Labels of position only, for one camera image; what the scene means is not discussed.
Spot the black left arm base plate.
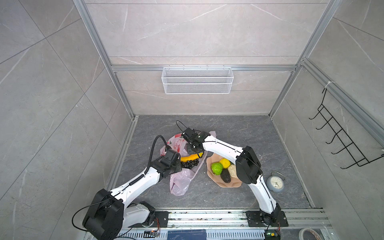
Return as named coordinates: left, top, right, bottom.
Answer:
left=142, top=211, right=170, bottom=228

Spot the black wire hook rack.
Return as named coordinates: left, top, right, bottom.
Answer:
left=309, top=88, right=384, bottom=170

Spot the black fake grape bunch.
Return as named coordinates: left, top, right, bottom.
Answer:
left=181, top=159, right=199, bottom=169

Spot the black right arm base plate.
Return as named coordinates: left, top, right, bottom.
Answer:
left=245, top=211, right=289, bottom=227

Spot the grey alarm clock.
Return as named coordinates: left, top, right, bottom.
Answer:
left=266, top=171, right=285, bottom=193

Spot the dark purple fake fruit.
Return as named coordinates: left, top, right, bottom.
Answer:
left=220, top=169, right=232, bottom=183

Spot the white wire mesh basket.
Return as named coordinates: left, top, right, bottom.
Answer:
left=162, top=67, right=234, bottom=95

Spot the white tape roll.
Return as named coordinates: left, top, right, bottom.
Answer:
left=298, top=228, right=322, bottom=240

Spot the pink plastic bag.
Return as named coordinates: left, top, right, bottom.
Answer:
left=167, top=134, right=208, bottom=196

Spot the blue label plate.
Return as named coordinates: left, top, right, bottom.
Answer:
left=167, top=230, right=207, bottom=240

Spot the beige fake fruit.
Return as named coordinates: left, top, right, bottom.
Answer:
left=227, top=165, right=238, bottom=179

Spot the green fake fruit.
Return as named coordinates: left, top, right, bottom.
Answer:
left=211, top=162, right=223, bottom=176

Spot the yellow fake banana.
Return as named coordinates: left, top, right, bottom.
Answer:
left=181, top=153, right=204, bottom=163

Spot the pink scalloped plate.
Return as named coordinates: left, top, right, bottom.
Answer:
left=206, top=154, right=243, bottom=188

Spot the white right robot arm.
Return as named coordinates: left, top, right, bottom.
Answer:
left=182, top=128, right=281, bottom=225

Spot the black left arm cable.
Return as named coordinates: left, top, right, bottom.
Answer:
left=143, top=134, right=172, bottom=176

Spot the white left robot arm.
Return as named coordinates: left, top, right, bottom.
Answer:
left=82, top=149, right=182, bottom=240

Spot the yellow fake lemon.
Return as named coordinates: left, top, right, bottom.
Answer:
left=219, top=158, right=232, bottom=169

